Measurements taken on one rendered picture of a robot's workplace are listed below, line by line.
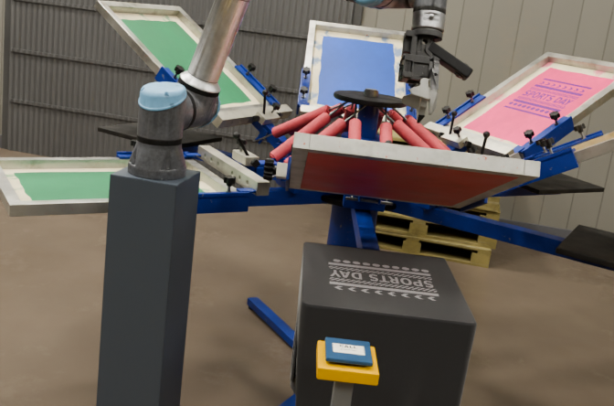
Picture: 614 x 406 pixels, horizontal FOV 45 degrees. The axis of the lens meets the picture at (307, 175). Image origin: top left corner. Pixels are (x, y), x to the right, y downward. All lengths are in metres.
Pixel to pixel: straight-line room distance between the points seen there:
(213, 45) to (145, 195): 0.42
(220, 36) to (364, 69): 2.23
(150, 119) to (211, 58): 0.23
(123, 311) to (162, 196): 0.34
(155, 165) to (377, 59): 2.48
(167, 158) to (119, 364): 0.58
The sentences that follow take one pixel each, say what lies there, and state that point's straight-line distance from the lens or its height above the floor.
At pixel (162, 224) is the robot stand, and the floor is 1.09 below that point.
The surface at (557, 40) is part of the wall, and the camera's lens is 6.14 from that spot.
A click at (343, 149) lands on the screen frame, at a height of 1.36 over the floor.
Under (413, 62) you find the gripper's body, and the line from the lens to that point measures 1.70.
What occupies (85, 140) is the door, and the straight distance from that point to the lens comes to 6.93.
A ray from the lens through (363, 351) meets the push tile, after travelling 1.65.
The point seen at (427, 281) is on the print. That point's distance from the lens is 2.17.
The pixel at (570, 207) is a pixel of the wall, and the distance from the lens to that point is 6.34.
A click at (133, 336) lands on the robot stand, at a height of 0.77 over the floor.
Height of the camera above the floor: 1.70
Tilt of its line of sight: 14 degrees down
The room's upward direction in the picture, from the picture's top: 7 degrees clockwise
